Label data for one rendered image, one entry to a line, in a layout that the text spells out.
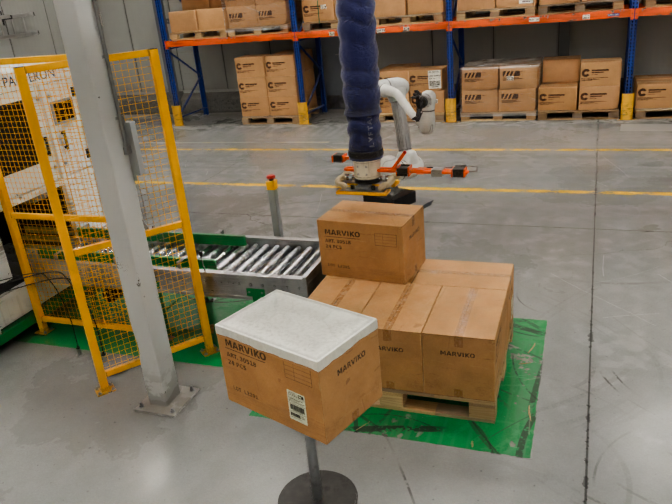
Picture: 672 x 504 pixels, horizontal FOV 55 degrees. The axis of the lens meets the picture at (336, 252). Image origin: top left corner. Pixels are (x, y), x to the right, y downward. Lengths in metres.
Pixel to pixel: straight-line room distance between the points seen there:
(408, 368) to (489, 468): 0.69
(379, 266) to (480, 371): 0.99
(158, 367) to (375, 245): 1.54
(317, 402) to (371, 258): 1.71
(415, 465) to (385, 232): 1.41
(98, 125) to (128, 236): 0.63
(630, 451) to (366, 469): 1.37
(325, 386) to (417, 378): 1.25
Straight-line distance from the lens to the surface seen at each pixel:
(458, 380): 3.77
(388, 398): 3.96
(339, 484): 3.50
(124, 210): 3.79
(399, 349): 3.75
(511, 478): 3.57
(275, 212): 5.13
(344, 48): 4.03
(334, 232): 4.25
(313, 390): 2.67
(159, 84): 4.21
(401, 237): 4.07
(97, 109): 3.67
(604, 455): 3.78
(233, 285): 4.55
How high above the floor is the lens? 2.38
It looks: 23 degrees down
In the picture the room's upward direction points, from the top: 6 degrees counter-clockwise
